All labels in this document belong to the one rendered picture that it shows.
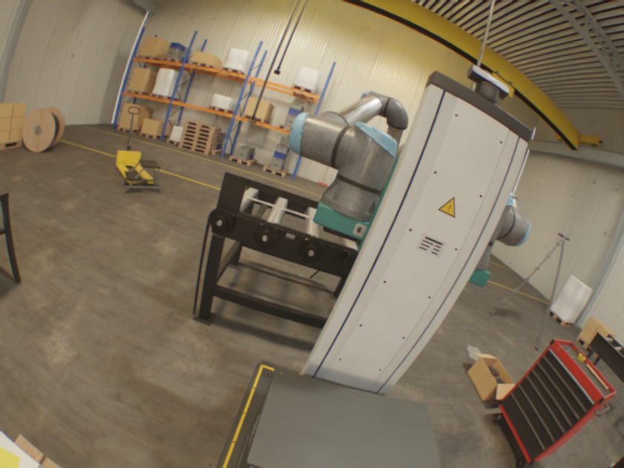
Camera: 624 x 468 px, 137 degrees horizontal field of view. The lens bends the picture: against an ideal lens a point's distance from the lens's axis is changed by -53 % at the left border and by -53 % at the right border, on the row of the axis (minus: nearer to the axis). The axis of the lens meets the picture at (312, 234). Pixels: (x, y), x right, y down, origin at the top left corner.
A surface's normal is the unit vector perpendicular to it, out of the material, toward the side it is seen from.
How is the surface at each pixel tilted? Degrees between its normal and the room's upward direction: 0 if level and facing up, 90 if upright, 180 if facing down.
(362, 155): 90
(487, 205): 90
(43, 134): 90
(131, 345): 0
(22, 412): 0
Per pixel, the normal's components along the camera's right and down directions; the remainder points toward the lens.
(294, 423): 0.33, -0.89
